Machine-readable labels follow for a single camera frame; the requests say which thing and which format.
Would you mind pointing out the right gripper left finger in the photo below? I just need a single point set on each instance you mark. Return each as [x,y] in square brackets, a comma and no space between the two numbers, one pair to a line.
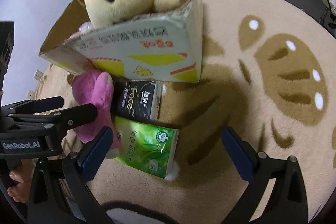
[47,202]

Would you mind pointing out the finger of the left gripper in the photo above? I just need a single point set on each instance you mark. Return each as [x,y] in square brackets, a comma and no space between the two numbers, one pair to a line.
[33,106]
[63,120]

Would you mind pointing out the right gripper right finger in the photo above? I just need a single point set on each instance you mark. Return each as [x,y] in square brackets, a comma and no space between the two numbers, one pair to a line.
[288,200]

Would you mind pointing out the pink plush toy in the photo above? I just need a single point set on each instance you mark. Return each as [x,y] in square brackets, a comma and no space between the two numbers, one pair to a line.
[97,88]

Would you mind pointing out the black tissue pack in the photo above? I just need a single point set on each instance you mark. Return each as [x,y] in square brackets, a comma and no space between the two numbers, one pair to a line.
[136,100]

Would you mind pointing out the green tissue pack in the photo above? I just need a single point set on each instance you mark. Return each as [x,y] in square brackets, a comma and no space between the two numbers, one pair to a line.
[146,147]

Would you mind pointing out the person's left hand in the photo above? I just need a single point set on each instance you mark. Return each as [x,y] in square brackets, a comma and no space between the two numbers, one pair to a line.
[23,177]

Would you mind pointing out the cardboard box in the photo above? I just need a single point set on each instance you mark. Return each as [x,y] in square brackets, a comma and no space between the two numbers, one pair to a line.
[164,46]

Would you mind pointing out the beige round patterned rug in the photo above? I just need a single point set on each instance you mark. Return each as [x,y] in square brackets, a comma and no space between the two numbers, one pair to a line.
[269,73]

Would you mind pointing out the lower wall socket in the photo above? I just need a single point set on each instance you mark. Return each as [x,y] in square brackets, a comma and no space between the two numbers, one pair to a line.
[30,95]

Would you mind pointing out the wall socket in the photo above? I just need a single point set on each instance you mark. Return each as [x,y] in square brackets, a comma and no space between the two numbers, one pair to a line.
[38,75]
[30,95]

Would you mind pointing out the upper wall socket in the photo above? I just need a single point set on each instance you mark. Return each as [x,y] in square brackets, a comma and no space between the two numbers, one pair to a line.
[38,75]

